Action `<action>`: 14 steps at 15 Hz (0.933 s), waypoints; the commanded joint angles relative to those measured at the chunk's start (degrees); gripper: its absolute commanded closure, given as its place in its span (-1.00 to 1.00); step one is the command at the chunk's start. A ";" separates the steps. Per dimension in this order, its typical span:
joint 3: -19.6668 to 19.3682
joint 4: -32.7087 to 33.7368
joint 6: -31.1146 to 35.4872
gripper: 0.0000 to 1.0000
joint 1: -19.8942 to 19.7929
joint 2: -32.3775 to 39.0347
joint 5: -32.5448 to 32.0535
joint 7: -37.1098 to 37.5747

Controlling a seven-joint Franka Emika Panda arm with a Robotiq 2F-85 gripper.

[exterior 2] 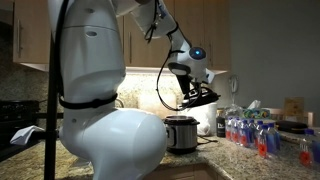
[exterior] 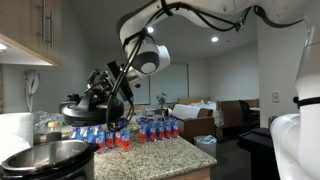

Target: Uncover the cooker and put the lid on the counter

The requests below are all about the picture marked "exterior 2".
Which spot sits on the Fiji water bottle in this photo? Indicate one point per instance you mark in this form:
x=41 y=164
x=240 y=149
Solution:
x=228 y=133
x=274 y=141
x=244 y=138
x=235 y=136
x=262 y=148
x=306 y=156

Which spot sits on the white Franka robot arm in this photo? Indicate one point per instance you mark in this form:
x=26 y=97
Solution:
x=90 y=60

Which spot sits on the white paper towel roll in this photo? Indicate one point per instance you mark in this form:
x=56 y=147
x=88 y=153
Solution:
x=208 y=120

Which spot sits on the wooden wall cabinets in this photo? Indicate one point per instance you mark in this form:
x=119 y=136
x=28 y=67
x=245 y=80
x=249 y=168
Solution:
x=216 y=20

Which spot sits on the dark jar white label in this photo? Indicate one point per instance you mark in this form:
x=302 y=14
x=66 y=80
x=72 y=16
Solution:
x=220 y=128

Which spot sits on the clear plastic bag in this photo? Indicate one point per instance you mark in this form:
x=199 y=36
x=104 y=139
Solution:
x=233 y=111

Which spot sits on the white crumpled cloth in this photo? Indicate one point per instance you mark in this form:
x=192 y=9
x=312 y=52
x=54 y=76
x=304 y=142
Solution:
x=23 y=135

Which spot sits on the black camera stand pole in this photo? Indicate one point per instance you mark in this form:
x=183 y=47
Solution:
x=50 y=156

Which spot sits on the stainless steel pressure cooker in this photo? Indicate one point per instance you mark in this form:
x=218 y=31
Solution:
x=183 y=136

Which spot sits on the white wall phone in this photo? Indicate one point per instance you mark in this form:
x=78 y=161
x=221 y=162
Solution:
x=234 y=83

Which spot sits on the black stove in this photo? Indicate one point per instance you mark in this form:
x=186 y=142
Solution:
x=18 y=110

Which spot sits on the black pressure cooker lid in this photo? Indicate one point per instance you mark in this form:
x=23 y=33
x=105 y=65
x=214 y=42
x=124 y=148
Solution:
x=208 y=100

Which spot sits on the black round pan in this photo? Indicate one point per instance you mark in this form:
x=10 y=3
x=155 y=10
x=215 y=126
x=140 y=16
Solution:
x=291 y=127

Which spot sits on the brown paper bag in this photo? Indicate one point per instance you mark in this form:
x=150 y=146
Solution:
x=293 y=106

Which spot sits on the colourful tissue box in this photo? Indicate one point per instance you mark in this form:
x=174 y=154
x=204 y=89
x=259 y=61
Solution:
x=255 y=113

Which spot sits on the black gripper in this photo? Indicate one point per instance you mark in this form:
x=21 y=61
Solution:
x=196 y=87

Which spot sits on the wooden dining chair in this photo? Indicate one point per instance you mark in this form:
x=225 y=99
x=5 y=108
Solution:
x=310 y=118

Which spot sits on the beige cutting board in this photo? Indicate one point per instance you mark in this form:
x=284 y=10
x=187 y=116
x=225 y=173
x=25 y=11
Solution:
x=146 y=103

